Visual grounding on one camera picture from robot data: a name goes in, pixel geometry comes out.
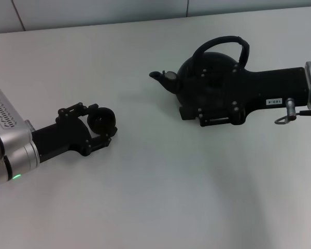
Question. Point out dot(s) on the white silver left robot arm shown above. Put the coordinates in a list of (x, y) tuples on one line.
[(18, 160)]

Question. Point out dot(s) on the black round teapot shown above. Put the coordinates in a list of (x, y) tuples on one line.
[(194, 85)]

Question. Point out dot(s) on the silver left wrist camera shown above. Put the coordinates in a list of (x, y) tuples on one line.
[(5, 119)]

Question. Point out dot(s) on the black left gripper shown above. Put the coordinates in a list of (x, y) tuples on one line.
[(62, 140)]

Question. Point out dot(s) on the black small teacup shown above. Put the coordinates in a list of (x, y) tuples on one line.
[(102, 120)]

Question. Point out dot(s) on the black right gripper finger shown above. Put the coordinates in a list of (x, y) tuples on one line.
[(187, 113)]

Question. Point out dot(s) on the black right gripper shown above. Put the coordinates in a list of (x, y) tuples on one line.
[(272, 85)]

